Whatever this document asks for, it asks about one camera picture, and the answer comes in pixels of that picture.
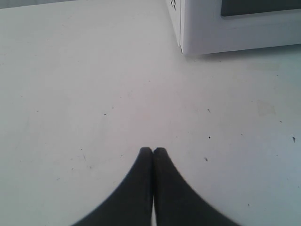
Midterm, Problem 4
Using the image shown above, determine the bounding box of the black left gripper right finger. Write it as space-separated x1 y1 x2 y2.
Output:
153 147 237 226

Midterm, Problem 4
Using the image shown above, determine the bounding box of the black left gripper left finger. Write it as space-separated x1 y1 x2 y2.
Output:
76 147 153 226

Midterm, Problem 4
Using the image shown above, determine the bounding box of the white microwave door with handle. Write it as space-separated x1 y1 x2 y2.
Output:
180 0 301 56

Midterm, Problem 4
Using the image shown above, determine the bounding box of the white microwave oven body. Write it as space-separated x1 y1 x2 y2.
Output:
165 0 182 52

